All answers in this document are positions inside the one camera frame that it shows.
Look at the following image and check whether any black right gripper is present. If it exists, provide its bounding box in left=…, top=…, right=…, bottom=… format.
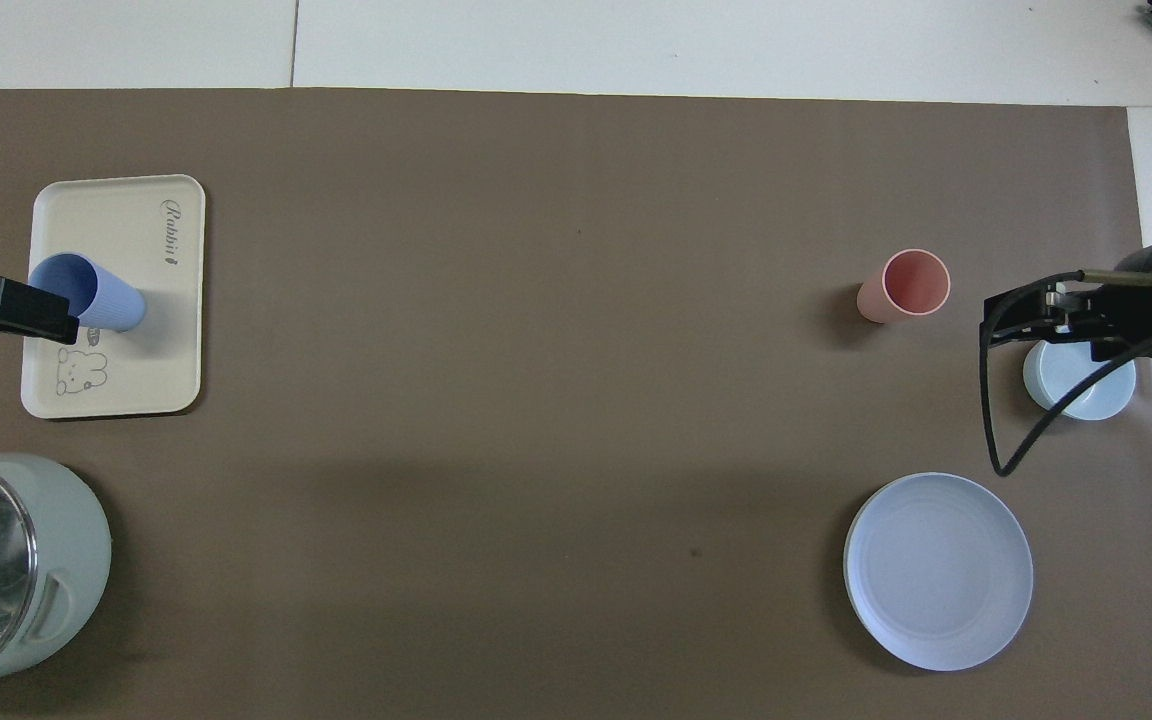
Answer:
left=983, top=275, right=1152, bottom=363

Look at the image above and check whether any blue ribbed cup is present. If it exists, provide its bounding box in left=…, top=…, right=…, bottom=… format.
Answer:
left=28, top=252, right=147, bottom=333

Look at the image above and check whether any pink cup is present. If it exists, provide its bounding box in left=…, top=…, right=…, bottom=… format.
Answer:
left=857, top=249, right=951, bottom=324

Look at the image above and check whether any cream tray with bear print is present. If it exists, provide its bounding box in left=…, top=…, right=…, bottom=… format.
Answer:
left=20, top=174, right=207, bottom=420

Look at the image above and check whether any light blue bowl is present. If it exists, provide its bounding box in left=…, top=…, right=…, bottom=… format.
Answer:
left=1023, top=338, right=1137, bottom=421

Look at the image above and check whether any pale green cooking pot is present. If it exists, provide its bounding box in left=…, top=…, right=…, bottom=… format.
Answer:
left=0, top=453, right=113, bottom=698

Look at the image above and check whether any pale blue plate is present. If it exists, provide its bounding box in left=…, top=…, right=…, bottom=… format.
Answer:
left=844, top=472, right=1034, bottom=672

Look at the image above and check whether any brown table mat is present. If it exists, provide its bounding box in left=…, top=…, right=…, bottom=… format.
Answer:
left=0, top=88, right=1152, bottom=720

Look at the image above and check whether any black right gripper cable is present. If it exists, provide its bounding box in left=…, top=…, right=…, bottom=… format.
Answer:
left=979, top=268, right=1152, bottom=478

